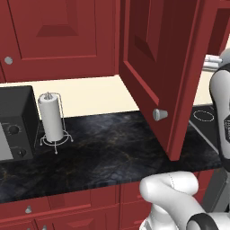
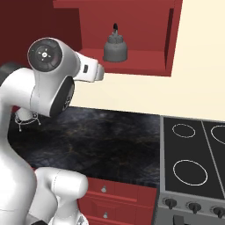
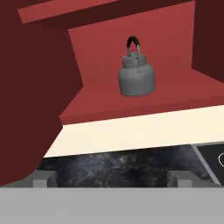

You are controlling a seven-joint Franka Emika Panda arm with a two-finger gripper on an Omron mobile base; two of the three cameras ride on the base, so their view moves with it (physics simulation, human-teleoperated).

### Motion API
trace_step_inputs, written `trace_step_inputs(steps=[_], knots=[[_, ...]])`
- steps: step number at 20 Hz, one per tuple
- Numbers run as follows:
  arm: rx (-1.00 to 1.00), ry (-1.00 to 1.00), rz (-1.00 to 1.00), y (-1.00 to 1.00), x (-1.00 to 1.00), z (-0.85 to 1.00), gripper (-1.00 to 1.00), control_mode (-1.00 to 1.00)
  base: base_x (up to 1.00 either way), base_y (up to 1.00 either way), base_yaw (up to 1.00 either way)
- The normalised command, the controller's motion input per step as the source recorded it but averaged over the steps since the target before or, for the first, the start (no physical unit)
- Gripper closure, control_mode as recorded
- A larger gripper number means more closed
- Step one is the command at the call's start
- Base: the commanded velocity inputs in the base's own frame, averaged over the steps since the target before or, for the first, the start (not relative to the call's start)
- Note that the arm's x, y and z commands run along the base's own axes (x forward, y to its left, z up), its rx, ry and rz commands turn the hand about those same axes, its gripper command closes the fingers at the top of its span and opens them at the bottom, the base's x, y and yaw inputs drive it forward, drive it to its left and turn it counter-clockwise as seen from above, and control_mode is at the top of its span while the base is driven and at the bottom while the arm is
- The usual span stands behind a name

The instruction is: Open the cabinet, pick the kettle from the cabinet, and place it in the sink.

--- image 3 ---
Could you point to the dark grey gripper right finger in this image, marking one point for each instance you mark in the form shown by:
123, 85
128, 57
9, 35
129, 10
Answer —
183, 178

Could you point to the dark red cabinet door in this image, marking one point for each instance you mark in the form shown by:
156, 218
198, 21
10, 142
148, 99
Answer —
32, 96

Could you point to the black hob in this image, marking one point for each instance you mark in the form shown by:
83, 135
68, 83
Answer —
212, 162

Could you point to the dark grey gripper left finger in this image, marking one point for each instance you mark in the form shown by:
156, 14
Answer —
43, 178

